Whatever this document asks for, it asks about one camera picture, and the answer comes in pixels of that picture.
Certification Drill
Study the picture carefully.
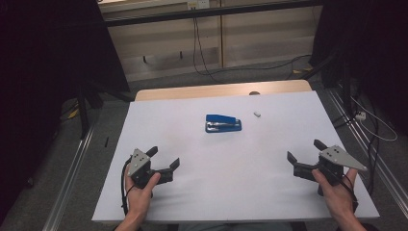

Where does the white wall socket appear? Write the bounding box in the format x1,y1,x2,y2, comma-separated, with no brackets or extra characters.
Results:
187,0,211,10

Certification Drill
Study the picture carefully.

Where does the person's right hand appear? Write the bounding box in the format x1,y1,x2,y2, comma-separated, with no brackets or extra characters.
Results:
311,167,359,222

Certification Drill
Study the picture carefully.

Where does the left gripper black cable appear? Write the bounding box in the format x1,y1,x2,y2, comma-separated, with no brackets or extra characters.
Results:
120,157,136,217

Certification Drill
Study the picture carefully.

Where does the person's left hand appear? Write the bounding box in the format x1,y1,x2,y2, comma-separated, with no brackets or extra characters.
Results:
124,172,162,218

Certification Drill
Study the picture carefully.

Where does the person's grey lap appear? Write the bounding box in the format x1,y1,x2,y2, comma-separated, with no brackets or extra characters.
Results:
177,221,294,231

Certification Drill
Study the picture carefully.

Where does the black curtain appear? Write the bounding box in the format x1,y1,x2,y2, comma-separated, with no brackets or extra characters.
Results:
309,0,408,136
0,0,131,222

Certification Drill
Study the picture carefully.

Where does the white table mat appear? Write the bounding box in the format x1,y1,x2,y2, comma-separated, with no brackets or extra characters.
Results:
91,90,380,223

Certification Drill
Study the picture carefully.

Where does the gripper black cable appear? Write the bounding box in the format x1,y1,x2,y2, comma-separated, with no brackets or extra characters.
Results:
333,169,359,213
120,157,136,217

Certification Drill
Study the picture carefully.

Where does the black horizontal bar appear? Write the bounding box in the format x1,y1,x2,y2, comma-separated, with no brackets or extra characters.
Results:
104,0,323,28

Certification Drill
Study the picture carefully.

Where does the black cable bundle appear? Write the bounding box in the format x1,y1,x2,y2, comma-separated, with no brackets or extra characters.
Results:
331,105,379,196

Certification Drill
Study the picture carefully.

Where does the black metal stand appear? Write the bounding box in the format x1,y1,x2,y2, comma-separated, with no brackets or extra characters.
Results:
76,81,134,141
301,51,354,119

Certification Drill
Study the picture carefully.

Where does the white cable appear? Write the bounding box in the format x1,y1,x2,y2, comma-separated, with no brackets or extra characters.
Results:
350,95,398,142

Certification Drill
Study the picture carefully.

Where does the black floor cable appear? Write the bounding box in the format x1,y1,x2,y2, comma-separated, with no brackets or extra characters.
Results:
205,53,313,76

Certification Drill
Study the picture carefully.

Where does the aluminium floor rail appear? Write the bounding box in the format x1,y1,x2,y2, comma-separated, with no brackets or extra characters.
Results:
41,126,95,231
325,88,408,210

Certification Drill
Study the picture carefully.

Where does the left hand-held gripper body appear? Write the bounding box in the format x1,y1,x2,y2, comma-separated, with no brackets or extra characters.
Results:
127,148,176,190

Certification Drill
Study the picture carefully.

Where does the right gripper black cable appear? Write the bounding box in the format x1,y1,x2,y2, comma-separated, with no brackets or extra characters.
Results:
333,169,359,213

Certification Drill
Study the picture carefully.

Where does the wooden table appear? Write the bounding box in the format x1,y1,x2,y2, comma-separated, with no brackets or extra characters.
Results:
134,79,313,102

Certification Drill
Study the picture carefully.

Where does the blue stapler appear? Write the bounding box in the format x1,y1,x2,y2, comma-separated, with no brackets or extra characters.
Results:
205,114,242,134

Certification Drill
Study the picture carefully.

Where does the hanging black cable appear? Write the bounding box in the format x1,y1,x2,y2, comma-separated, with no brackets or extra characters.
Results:
191,17,222,85

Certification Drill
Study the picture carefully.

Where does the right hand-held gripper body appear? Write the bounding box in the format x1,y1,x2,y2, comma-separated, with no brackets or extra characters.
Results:
293,144,369,187

